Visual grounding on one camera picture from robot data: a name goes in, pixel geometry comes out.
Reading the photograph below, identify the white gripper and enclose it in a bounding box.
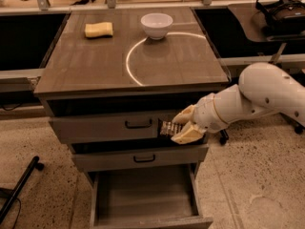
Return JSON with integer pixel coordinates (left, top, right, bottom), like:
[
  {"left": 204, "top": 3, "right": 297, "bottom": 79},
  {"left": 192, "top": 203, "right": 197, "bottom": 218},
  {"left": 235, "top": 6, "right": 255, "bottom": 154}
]
[{"left": 171, "top": 94, "right": 229, "bottom": 144}]

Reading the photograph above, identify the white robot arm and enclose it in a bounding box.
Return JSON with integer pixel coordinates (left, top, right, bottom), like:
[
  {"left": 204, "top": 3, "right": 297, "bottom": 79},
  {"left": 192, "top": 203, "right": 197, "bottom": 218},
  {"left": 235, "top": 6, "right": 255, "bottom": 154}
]
[{"left": 172, "top": 63, "right": 305, "bottom": 144}]

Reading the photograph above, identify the bottom grey open drawer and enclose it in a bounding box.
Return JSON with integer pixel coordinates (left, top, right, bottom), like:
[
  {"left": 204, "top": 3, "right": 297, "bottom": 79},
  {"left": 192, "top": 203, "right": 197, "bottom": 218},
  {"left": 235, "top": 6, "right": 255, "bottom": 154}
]
[{"left": 90, "top": 164, "right": 213, "bottom": 229}]

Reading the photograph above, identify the grey three-drawer cabinet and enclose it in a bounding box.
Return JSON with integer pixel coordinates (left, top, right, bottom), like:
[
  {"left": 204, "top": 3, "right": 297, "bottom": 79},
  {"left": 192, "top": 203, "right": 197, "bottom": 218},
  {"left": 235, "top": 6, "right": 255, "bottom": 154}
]
[{"left": 33, "top": 6, "right": 231, "bottom": 229}]

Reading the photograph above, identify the top grey drawer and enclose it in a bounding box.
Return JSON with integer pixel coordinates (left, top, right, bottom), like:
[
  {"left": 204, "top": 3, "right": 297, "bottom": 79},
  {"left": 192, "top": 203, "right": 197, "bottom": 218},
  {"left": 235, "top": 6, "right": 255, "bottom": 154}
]
[{"left": 50, "top": 110, "right": 180, "bottom": 144}]

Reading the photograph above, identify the middle grey drawer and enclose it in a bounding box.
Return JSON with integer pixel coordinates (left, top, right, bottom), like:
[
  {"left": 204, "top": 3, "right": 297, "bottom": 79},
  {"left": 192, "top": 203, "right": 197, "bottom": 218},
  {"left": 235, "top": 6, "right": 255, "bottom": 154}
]
[{"left": 72, "top": 144, "right": 208, "bottom": 172}]

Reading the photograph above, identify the white ceramic bowl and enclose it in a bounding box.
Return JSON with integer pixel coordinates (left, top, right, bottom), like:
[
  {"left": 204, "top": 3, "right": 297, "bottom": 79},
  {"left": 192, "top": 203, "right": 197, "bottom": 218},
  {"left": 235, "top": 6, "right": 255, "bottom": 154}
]
[{"left": 140, "top": 13, "right": 173, "bottom": 40}]

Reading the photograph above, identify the side table with black legs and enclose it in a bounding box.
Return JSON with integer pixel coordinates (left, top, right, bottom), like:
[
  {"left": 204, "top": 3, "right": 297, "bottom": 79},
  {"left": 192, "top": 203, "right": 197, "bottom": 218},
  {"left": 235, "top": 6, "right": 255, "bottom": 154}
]
[{"left": 218, "top": 2, "right": 305, "bottom": 135}]

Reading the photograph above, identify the yellow sponge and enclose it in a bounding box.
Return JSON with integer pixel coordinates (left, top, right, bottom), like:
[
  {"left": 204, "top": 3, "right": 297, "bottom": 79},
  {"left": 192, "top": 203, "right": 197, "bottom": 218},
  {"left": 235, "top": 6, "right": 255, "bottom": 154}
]
[{"left": 85, "top": 22, "right": 113, "bottom": 38}]

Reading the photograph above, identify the black headset on table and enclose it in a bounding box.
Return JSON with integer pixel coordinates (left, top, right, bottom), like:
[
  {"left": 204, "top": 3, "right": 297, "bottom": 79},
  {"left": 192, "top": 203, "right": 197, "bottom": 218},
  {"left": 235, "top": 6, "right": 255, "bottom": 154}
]
[{"left": 255, "top": 0, "right": 305, "bottom": 34}]

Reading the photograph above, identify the black wheeled stand leg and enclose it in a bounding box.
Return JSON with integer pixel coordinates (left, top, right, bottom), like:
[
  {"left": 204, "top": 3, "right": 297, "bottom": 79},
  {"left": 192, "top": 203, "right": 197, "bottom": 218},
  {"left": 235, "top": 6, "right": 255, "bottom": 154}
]
[{"left": 0, "top": 156, "right": 44, "bottom": 223}]

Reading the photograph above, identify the black top drawer handle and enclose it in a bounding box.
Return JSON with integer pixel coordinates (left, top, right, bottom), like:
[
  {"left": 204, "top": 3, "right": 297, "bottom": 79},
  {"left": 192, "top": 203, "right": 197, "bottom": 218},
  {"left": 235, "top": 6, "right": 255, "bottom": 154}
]
[{"left": 124, "top": 119, "right": 153, "bottom": 129}]

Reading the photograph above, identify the black drawer handle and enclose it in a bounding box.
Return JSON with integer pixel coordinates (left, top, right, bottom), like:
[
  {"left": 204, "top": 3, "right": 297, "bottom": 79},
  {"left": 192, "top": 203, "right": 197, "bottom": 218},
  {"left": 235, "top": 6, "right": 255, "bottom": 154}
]
[
  {"left": 133, "top": 155, "right": 155, "bottom": 163},
  {"left": 124, "top": 119, "right": 153, "bottom": 129}
]

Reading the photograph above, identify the black middle drawer handle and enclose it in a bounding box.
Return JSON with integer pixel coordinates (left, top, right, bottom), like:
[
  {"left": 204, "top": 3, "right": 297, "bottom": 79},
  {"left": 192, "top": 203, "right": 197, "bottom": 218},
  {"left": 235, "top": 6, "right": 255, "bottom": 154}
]
[{"left": 133, "top": 155, "right": 155, "bottom": 163}]

